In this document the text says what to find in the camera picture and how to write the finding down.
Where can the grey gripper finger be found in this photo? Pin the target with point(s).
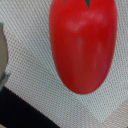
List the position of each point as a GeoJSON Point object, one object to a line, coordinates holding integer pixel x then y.
{"type": "Point", "coordinates": [3, 57]}

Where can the red toy pepper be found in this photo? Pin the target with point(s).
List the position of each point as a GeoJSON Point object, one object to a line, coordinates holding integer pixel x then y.
{"type": "Point", "coordinates": [82, 37]}

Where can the beige woven placemat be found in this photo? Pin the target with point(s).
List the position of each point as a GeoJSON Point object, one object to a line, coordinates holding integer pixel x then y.
{"type": "Point", "coordinates": [33, 76]}

